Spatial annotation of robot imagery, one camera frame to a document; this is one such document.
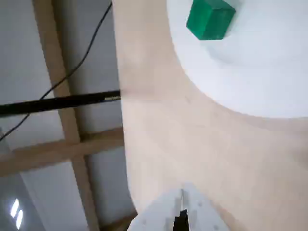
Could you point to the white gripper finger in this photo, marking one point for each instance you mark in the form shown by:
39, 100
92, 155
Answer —
156, 216
204, 216

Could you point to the green cube block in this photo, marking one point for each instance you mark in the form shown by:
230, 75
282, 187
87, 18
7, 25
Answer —
209, 21

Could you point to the white round plate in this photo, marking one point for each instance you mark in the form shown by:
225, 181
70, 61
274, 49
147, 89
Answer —
240, 72

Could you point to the wooden framed partition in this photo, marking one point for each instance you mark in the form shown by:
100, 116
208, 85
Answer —
69, 120

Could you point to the black metal bar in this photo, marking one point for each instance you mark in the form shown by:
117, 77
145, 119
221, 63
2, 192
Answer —
60, 102

